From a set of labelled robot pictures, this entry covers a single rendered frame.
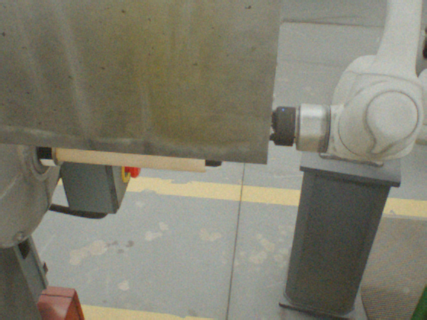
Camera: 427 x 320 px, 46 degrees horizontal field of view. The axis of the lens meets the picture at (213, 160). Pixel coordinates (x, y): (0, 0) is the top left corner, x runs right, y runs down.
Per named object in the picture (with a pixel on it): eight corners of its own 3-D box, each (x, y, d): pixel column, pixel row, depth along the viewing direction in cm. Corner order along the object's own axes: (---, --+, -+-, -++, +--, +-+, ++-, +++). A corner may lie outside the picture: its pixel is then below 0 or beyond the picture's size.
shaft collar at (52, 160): (42, 172, 62) (33, 143, 59) (56, 148, 66) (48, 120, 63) (58, 174, 62) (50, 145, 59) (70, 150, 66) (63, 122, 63)
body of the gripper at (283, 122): (293, 156, 95) (243, 152, 96) (293, 129, 101) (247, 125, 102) (297, 124, 90) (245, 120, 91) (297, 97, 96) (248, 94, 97)
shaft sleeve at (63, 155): (59, 166, 62) (53, 145, 60) (67, 149, 65) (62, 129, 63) (204, 178, 61) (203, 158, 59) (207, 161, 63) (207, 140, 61)
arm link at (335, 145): (325, 104, 100) (335, 94, 87) (406, 110, 99) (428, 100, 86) (321, 158, 100) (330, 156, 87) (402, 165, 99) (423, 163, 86)
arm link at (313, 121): (322, 133, 101) (291, 131, 102) (329, 95, 95) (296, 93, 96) (323, 163, 95) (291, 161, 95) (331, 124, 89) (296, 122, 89)
